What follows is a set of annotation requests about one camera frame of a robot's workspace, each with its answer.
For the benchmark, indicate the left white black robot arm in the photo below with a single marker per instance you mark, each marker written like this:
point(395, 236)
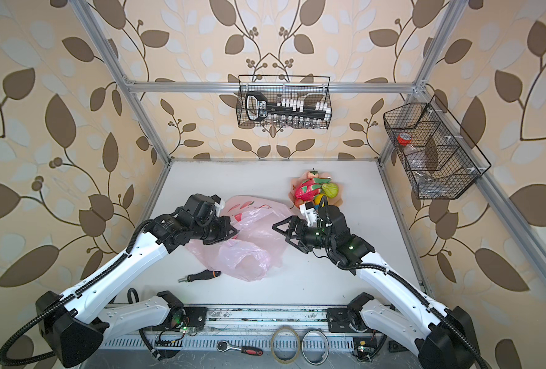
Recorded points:
point(78, 321)

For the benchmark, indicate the black orange screwdriver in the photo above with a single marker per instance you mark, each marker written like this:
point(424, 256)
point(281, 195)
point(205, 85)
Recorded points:
point(206, 275)

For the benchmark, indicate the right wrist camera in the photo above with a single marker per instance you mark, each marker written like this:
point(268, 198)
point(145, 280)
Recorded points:
point(316, 215)

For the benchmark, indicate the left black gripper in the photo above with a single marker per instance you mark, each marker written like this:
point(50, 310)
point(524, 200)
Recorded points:
point(225, 233)

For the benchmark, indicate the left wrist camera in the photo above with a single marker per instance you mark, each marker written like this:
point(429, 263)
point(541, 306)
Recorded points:
point(203, 207)

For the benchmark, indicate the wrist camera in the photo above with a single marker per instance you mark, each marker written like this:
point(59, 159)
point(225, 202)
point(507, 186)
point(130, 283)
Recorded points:
point(316, 215)
point(203, 207)

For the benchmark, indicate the red-capped plastic bottle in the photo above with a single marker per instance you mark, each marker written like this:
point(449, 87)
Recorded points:
point(421, 161)

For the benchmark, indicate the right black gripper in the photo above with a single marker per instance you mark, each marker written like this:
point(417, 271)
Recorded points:
point(289, 234)

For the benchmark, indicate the yellow lemon toy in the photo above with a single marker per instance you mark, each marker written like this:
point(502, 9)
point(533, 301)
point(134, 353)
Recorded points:
point(318, 199)

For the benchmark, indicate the centre black wire basket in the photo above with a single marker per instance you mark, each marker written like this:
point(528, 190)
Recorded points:
point(311, 88)

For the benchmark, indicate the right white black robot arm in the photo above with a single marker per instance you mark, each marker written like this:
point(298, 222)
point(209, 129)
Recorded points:
point(440, 337)

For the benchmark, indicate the pink plastic fruit-print bag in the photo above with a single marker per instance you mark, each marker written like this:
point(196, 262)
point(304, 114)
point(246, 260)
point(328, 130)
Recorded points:
point(256, 249)

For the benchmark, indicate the pink dragon fruit toy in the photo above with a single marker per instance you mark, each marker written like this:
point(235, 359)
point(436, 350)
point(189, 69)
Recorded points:
point(309, 189)

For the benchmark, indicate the black socket set holder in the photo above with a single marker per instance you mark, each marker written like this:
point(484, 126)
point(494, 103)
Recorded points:
point(258, 108)

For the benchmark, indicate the right black wire basket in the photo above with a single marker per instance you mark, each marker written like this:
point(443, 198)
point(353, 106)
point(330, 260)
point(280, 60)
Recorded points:
point(439, 156)

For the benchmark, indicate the red-handled ratchet wrench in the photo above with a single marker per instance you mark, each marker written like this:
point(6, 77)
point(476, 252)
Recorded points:
point(224, 346)

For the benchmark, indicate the clear tape roll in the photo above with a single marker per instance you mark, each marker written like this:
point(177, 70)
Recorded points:
point(285, 345)

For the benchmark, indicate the orange fruit plate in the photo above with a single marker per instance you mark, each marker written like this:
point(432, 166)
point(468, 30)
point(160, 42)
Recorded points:
point(297, 181)

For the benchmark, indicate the black wire basket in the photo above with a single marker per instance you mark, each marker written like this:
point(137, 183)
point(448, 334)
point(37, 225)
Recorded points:
point(311, 88)
point(439, 156)

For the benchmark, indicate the grey tape roll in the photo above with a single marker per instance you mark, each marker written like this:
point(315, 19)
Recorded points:
point(315, 347)

